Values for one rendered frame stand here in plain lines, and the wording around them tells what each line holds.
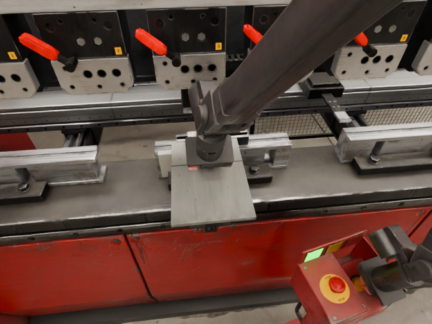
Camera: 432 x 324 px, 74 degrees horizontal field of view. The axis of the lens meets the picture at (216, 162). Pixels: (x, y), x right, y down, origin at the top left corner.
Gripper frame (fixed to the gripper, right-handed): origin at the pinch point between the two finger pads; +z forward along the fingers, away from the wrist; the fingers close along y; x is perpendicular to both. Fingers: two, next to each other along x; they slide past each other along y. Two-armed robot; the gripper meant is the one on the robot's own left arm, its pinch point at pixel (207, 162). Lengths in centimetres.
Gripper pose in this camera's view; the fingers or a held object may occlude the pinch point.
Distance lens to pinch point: 70.4
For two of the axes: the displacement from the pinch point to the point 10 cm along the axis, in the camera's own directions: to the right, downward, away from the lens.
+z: -0.7, 3.1, 9.5
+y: -9.9, 0.8, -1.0
